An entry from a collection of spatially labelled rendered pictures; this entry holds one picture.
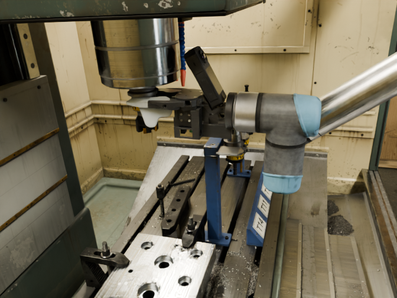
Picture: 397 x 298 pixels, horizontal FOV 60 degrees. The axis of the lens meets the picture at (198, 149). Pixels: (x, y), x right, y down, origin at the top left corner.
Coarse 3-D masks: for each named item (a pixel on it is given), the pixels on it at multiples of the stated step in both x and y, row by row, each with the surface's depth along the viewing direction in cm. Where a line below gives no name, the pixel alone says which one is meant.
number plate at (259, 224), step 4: (256, 212) 113; (256, 216) 111; (260, 216) 113; (256, 220) 110; (260, 220) 112; (256, 224) 108; (260, 224) 110; (264, 224) 112; (256, 228) 107; (260, 228) 109; (264, 228) 110; (260, 232) 107; (264, 232) 109
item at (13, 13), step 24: (0, 0) 57; (24, 0) 55; (48, 0) 54; (72, 0) 53; (96, 0) 52; (120, 0) 51; (144, 0) 50; (168, 0) 49; (192, 0) 48; (216, 0) 47; (240, 0) 55
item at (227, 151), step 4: (220, 148) 97; (224, 148) 97; (228, 148) 97; (232, 148) 96; (236, 148) 96; (240, 148) 96; (216, 152) 95; (220, 152) 95; (224, 152) 95; (228, 152) 94; (232, 152) 94; (236, 152) 94; (240, 152) 94; (236, 156) 93
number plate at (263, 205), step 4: (260, 196) 121; (260, 200) 119; (264, 200) 122; (260, 204) 118; (264, 204) 120; (268, 204) 123; (260, 208) 116; (264, 208) 118; (268, 208) 121; (264, 212) 117
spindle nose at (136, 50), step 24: (96, 24) 59; (120, 24) 57; (144, 24) 58; (168, 24) 61; (96, 48) 63; (120, 48) 59; (144, 48) 59; (168, 48) 62; (120, 72) 61; (144, 72) 61; (168, 72) 63
